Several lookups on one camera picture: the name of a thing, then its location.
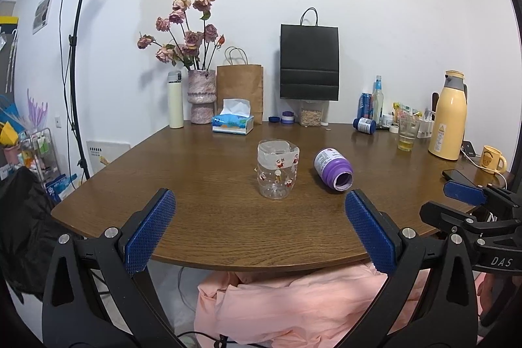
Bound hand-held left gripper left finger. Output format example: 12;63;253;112
42;188;184;348

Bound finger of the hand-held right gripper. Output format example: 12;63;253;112
443;180;522;211
420;201;522;240

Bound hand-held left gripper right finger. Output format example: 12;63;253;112
345;189;480;348

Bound purple bottle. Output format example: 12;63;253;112
314;147;354;192

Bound clear cartoon print cup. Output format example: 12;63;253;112
256;140;300;200

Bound black smartphone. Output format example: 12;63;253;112
442;169;476;186

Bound yellow bear mug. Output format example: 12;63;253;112
478;145;508;174

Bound yellow thermos jug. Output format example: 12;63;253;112
428;70;468;161

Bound white charger block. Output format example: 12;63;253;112
417;111;436;139

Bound glass with yellow liquid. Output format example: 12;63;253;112
397;116;421;152

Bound white board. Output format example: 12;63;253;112
86;140;131;179

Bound colourful snack packets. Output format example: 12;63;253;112
392;102;422;121

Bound pink garment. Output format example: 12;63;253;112
193;262;433;348

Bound blue white pill bottle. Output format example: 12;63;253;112
353;117;376;135

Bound clear glass bottle blue cap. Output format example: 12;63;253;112
372;76;385;125

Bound black jacket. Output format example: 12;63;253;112
0;166;84;304

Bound blue drink can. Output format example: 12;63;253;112
358;92;374;120

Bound white thermos bottle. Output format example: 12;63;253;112
167;71;184;129

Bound clear jar of oats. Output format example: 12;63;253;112
300;100;324;126

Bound blue tissue box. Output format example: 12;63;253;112
212;98;255;135

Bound pink speckled vase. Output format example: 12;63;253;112
188;69;217;125

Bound black light stand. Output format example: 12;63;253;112
66;0;95;182

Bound purple artificial plant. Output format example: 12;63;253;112
26;88;50;132

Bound brown paper bag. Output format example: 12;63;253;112
216;46;264;125

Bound black paper bag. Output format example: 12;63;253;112
280;8;340;101

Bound dried pink roses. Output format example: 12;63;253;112
137;0;226;71

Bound white cable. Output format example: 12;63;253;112
461;152;508;188

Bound black cable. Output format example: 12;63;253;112
173;329;229;348

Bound wire rack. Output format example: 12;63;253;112
18;127;62;203

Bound wall poster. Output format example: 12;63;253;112
32;0;55;35

